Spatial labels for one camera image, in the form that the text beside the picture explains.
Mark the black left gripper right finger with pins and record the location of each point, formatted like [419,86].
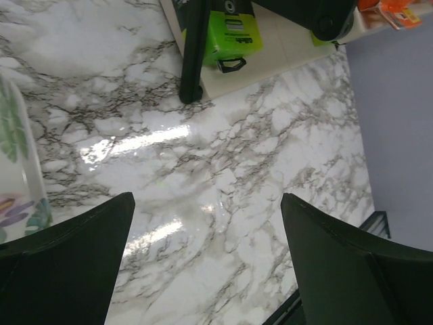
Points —
[406,271]

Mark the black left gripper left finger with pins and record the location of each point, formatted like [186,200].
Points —
[66,274]

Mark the beige black three-tier shelf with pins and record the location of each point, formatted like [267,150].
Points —
[285,28]

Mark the black green razor box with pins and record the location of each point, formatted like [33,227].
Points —
[216,33]
[318,43]

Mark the orange Gillette Fusion5 box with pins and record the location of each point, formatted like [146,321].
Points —
[397,14]

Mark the white leaf-print tray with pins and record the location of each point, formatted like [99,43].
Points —
[25,208]

